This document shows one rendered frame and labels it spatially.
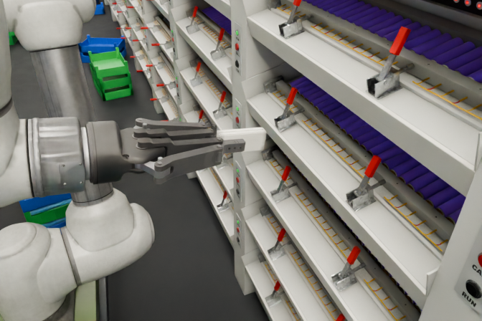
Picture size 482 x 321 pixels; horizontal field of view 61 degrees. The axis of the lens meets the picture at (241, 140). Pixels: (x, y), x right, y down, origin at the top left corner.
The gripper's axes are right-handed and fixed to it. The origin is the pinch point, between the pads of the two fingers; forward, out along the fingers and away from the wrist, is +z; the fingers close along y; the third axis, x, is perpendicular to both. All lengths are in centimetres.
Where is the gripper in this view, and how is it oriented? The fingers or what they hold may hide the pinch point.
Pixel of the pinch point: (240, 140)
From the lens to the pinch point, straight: 56.7
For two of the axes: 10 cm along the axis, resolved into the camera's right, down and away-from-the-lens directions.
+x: 1.3, -8.7, -4.7
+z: 9.1, -0.8, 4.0
